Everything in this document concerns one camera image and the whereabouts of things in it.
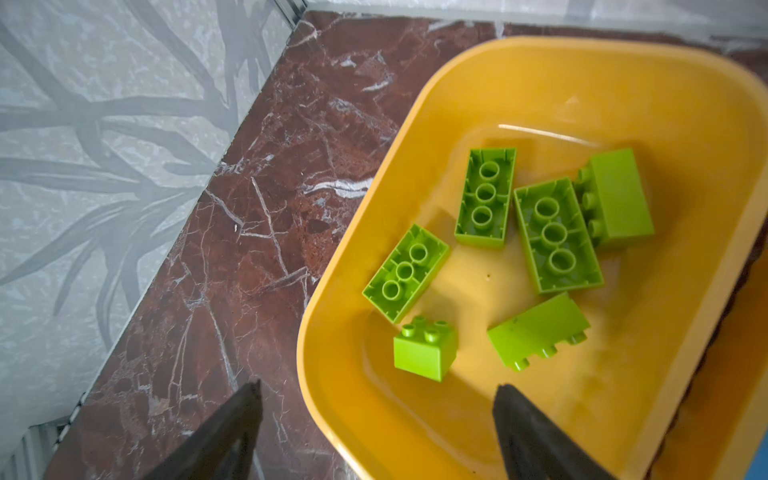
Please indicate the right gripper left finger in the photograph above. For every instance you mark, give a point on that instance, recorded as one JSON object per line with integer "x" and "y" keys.
{"x": 223, "y": 446}

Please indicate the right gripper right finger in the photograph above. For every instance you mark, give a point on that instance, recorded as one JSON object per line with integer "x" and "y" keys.
{"x": 533, "y": 446}

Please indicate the small green lego brick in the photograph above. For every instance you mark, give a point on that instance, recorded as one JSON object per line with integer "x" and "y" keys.
{"x": 426, "y": 348}

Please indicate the middle yellow plastic bin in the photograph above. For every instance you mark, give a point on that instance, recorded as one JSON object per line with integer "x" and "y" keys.
{"x": 722, "y": 421}

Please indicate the yellow plastic bin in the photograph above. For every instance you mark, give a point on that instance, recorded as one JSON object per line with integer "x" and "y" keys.
{"x": 722, "y": 421}
{"x": 697, "y": 123}

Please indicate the teal plastic bin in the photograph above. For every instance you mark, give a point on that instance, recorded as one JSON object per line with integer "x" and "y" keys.
{"x": 758, "y": 469}

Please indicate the left yellow plastic bin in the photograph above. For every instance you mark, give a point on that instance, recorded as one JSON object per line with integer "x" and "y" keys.
{"x": 697, "y": 123}

